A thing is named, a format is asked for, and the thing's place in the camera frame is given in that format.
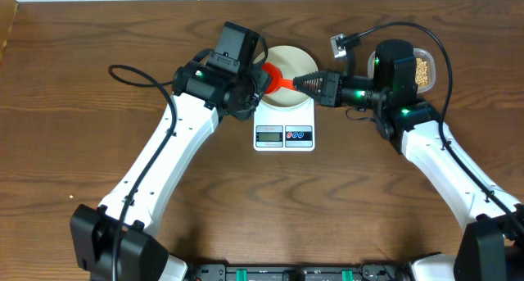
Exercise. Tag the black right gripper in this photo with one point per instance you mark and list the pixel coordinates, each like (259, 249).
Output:
(330, 90)

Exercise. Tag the white digital kitchen scale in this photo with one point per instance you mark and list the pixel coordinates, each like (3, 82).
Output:
(284, 129)

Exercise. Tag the soybeans in plastic container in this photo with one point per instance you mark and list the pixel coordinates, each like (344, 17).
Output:
(421, 76)

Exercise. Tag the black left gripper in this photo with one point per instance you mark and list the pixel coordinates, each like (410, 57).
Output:
(246, 109)

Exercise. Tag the clear plastic container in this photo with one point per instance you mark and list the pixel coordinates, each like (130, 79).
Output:
(426, 56)

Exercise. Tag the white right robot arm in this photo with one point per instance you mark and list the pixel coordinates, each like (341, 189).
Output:
(490, 218)

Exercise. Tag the cream ceramic bowl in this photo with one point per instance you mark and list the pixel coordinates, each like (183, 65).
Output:
(292, 62)

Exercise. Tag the red plastic measuring scoop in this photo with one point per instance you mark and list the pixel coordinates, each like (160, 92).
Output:
(277, 80)

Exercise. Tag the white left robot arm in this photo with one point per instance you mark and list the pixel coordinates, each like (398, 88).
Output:
(117, 240)

